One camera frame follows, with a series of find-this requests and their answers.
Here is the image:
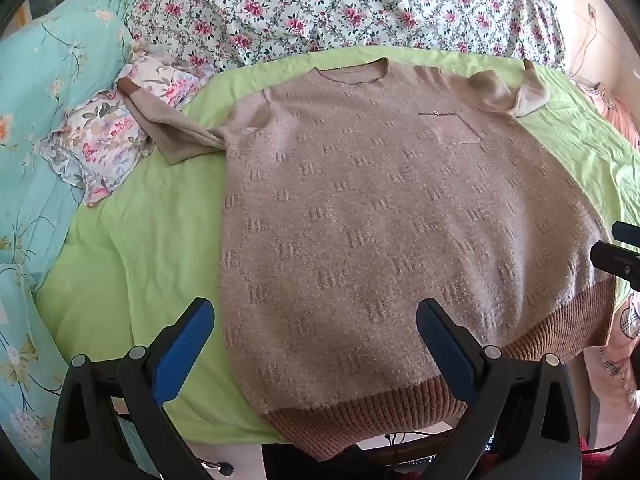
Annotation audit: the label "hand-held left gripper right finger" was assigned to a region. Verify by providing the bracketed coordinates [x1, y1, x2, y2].
[416, 297, 584, 480]

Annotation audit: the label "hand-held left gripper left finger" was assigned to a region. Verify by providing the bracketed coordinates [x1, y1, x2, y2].
[50, 297, 216, 480]

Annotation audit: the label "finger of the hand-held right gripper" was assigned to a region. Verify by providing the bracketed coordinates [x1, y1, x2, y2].
[590, 241, 640, 292]
[612, 220, 640, 250]

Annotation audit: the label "brown knitted sweater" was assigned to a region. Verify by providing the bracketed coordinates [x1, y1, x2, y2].
[117, 57, 619, 462]

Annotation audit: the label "person's pink printed trousers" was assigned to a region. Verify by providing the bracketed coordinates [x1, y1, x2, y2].
[582, 290, 640, 443]

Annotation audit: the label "green bed sheet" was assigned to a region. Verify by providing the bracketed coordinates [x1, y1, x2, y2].
[35, 45, 640, 447]

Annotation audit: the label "pink cloth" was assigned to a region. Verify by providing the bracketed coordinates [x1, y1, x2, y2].
[580, 82, 640, 150]

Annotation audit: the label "ruffled floral pillow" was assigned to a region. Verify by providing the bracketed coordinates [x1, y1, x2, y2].
[40, 50, 217, 209]

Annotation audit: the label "teal floral blanket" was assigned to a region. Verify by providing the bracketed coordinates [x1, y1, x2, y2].
[0, 0, 147, 467]

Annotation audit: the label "pink floral quilt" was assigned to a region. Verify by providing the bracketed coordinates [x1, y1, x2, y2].
[122, 0, 567, 75]

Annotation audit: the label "black cable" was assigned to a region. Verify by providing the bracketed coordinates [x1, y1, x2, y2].
[384, 430, 453, 461]

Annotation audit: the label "thin wall cable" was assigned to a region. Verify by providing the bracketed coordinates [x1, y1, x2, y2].
[574, 4, 602, 83]

